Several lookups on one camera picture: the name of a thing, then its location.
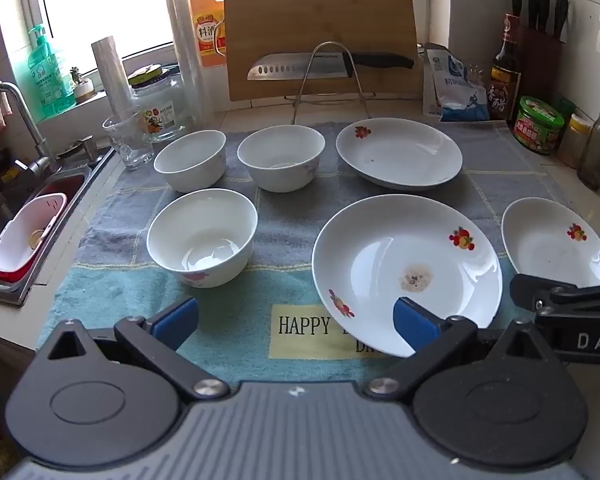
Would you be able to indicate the orange liquid plastic bottle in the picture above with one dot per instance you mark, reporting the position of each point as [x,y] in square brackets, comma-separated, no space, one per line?
[205,35]

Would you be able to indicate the small potted plant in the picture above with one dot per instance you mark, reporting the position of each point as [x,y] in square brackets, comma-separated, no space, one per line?
[84,92]

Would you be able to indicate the green lid sauce jar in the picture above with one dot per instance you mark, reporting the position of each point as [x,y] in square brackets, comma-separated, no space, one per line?
[537,130]

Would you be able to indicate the yellow lid spice jar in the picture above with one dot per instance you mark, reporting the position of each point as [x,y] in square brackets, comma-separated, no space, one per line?
[575,142]

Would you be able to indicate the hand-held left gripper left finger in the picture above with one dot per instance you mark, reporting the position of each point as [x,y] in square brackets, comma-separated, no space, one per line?
[175,317]

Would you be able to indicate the checked grey teal towel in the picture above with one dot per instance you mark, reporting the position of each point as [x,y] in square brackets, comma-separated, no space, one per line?
[280,220]

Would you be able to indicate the steel sink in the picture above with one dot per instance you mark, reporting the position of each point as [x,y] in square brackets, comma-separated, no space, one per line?
[80,210]

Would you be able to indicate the window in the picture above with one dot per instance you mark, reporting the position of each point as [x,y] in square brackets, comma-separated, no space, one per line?
[105,0]

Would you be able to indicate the white bowl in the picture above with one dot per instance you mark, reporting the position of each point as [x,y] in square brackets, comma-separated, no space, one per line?
[190,160]
[200,235]
[280,150]

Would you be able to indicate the dark green cap bottle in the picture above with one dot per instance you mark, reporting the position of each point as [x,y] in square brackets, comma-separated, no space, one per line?
[566,109]

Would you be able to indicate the metal faucet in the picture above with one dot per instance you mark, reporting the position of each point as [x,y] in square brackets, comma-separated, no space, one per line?
[27,120]

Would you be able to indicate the white blue salt bag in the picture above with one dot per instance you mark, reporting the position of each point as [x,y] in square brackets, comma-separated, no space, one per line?
[455,95]

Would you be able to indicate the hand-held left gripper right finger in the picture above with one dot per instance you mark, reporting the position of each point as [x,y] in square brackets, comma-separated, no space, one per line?
[415,327]

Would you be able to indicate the large white flower print plate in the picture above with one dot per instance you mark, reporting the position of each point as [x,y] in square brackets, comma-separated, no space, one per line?
[380,260]

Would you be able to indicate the green soap pump bottle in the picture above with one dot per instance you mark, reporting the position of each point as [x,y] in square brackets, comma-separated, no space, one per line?
[50,85]

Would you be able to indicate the dark soy sauce bottle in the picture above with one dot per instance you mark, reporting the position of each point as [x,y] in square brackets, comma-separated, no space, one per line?
[505,85]

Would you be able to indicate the bamboo cutting board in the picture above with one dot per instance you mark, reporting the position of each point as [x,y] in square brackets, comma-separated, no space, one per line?
[330,15]

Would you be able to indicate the small clear plastic wrap roll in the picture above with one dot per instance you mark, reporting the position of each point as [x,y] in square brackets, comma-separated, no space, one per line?
[111,75]

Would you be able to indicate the clear drinking glass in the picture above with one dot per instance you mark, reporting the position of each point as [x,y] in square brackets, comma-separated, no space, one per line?
[127,145]

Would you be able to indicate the dark red knife block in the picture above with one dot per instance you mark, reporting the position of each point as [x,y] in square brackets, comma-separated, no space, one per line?
[542,70]

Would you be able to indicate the white colander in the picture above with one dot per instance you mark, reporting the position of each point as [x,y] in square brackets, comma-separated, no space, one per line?
[25,220]

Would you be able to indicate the glass jar with dark lid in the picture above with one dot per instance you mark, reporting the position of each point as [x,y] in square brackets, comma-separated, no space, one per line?
[160,110]

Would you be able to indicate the red basin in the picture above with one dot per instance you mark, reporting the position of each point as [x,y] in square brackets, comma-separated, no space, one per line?
[67,187]

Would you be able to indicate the metal sink fitting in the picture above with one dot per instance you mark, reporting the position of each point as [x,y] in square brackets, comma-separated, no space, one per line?
[77,147]

